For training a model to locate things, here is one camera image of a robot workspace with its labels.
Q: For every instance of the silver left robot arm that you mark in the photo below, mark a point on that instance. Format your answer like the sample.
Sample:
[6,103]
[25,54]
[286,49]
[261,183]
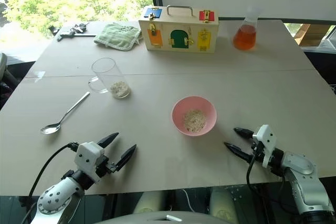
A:
[56,197]

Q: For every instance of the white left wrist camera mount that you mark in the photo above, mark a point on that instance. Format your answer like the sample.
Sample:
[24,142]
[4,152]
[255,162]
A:
[88,157]

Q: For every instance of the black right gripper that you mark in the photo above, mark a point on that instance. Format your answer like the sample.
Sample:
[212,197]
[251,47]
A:
[258,151]

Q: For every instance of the metal bar with black end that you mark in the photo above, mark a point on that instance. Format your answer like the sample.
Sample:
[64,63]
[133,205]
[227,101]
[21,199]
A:
[76,35]

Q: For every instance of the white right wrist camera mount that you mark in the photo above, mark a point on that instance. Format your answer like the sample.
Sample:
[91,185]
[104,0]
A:
[266,142]

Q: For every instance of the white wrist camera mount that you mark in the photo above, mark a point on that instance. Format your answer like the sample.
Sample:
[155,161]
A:
[266,142]
[88,157]

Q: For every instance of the green folded cloth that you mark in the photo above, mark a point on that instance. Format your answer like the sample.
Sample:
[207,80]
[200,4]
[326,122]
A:
[116,36]

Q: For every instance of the bunch of keys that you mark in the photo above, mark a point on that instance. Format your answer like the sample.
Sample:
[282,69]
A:
[78,27]

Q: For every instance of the grey rounded robot torso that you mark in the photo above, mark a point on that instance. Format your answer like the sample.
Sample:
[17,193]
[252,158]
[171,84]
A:
[168,218]

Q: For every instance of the silver metal spoon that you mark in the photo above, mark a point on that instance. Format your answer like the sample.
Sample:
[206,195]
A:
[65,115]

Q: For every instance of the small black clip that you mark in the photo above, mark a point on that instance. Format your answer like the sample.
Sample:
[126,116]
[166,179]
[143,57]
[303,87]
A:
[53,30]

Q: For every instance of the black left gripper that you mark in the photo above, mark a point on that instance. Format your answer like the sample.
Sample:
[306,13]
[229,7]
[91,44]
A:
[105,167]

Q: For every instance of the clear glass mug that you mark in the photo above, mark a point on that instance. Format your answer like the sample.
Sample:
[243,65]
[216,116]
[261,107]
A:
[106,77]

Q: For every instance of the glass flask with orange liquid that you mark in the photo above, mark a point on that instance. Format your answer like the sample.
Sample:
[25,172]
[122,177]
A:
[245,35]

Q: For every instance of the wooden lock box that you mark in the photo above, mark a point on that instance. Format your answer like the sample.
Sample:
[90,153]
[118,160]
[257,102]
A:
[178,33]

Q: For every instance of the pale rounded robot leg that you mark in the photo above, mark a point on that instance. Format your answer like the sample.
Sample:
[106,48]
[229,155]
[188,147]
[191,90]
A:
[148,201]
[223,204]

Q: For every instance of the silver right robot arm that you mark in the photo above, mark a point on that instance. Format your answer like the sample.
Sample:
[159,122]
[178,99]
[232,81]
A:
[304,182]

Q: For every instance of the pink bowl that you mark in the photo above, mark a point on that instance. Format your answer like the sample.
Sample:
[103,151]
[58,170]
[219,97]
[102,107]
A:
[202,127]

